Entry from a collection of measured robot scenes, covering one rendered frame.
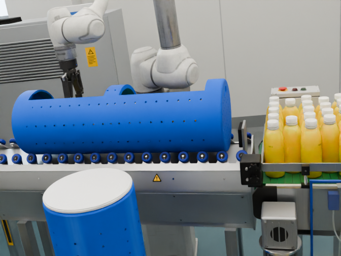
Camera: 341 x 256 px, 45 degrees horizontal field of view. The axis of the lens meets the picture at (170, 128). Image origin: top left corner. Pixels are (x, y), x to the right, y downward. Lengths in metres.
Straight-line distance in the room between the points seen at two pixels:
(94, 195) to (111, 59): 2.02
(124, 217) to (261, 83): 3.37
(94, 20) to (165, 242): 1.38
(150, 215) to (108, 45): 1.68
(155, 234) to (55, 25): 1.31
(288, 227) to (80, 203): 0.66
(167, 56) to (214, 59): 2.41
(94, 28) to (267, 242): 0.98
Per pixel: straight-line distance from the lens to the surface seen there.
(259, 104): 4.53
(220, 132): 1.51
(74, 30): 1.66
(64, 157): 1.81
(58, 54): 1.81
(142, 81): 2.16
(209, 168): 1.60
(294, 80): 4.51
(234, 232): 1.76
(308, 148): 1.50
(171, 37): 2.00
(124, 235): 1.29
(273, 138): 1.48
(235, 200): 1.65
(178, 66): 2.00
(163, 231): 2.46
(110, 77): 3.22
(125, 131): 1.60
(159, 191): 1.67
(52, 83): 3.37
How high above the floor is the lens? 1.60
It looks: 19 degrees down
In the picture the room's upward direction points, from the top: 7 degrees counter-clockwise
